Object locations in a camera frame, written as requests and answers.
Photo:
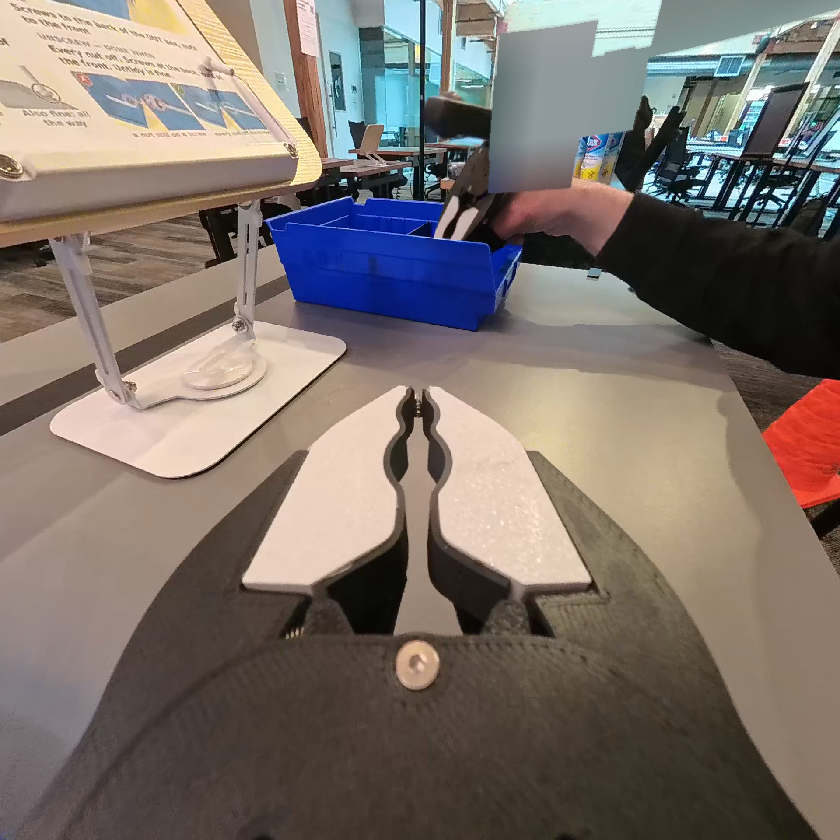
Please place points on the person's right forearm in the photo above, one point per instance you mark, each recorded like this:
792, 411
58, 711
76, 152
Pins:
722, 282

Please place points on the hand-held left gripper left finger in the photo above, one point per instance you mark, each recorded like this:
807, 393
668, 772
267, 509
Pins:
328, 512

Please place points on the wooden pillar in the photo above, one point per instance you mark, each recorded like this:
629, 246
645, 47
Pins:
308, 85

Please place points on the black monitor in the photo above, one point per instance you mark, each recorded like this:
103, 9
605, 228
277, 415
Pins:
778, 121

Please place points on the yellow label wipes canister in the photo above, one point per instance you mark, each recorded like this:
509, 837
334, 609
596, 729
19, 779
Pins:
589, 161
613, 157

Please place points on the red fabric object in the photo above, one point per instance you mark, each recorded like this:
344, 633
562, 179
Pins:
807, 446

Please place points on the blue plastic bin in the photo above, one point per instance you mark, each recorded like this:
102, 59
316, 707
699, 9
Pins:
394, 282

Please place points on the printed instruction sheet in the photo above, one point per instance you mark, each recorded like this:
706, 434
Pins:
98, 65

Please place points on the white adjustable stand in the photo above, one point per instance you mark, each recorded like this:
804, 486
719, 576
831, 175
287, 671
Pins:
197, 420

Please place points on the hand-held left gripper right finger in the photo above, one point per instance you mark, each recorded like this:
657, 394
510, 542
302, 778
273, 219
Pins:
512, 518

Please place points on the black vertical pole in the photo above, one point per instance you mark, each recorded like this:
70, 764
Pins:
422, 98

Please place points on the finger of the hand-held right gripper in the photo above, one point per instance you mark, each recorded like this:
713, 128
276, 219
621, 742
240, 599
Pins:
451, 220
476, 216

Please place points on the person's right hand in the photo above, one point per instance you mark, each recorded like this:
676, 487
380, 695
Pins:
564, 210

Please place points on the pale laptop stand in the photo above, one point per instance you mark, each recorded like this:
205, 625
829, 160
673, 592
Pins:
372, 139

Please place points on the black mesh office chair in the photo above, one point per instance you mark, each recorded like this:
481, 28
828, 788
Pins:
669, 161

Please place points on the wooden desk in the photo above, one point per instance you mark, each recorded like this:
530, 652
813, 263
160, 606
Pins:
387, 164

